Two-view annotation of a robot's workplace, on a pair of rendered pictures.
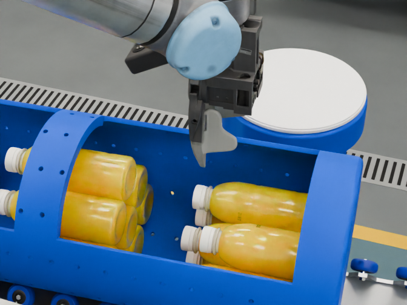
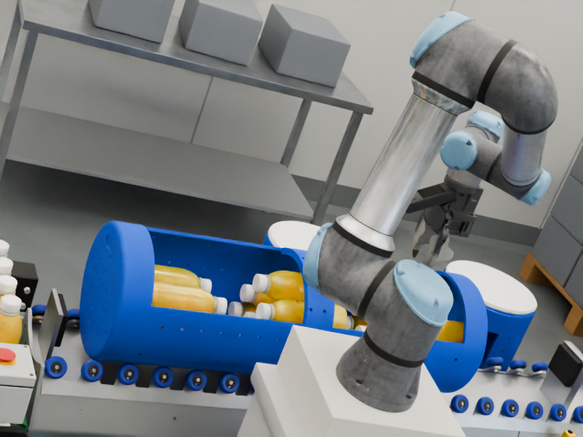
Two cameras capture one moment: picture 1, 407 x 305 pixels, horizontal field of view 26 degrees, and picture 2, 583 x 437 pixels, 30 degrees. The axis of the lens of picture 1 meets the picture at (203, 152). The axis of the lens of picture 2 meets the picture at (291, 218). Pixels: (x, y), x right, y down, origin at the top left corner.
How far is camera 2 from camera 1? 1.78 m
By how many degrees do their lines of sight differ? 40
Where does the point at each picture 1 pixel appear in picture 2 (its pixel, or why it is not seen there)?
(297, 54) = (298, 225)
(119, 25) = (532, 175)
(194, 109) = (445, 233)
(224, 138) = (448, 252)
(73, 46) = not seen: outside the picture
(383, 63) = not seen: hidden behind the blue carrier
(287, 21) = (27, 222)
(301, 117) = not seen: hidden behind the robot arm
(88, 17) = (531, 170)
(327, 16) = (60, 218)
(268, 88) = (304, 246)
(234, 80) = (468, 216)
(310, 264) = (473, 329)
